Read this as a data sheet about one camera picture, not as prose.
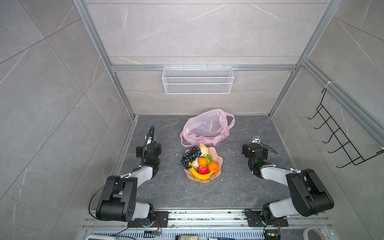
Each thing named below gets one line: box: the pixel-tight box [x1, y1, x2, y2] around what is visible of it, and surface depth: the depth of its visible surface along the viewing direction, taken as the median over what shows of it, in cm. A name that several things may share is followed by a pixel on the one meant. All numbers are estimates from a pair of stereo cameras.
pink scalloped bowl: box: [184, 147, 224, 183], surface depth 88 cm
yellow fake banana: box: [188, 163, 215, 181], surface depth 84 cm
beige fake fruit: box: [199, 143, 209, 157], surface depth 91 cm
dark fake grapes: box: [181, 147, 202, 171], surface depth 87 cm
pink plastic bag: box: [179, 109, 236, 148], surface depth 102 cm
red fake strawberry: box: [197, 164, 209, 175], surface depth 85 cm
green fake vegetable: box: [204, 154, 213, 166], surface depth 89 cm
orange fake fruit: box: [208, 161, 219, 174], surface depth 85 cm
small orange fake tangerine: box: [198, 157, 208, 166], surface depth 87 cm
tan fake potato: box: [192, 159, 200, 170], surface depth 88 cm
